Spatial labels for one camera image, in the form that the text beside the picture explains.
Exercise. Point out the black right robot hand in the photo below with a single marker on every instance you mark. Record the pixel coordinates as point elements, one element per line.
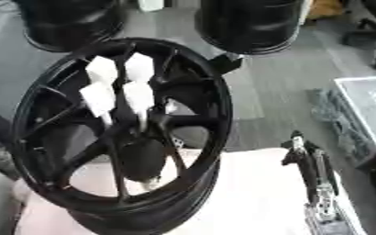
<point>307,165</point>

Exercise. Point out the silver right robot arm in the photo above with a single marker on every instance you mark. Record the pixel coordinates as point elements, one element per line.
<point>325,217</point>

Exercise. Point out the black spoked wheel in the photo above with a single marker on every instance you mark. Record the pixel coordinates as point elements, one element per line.
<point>202,101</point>

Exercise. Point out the white pin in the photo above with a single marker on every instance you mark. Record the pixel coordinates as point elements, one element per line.
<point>98,98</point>

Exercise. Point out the clear plastic storage box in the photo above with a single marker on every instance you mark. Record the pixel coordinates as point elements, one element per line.
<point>360,116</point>

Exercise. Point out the black wheel stand bracket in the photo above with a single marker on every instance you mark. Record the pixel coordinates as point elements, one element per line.
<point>226,62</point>

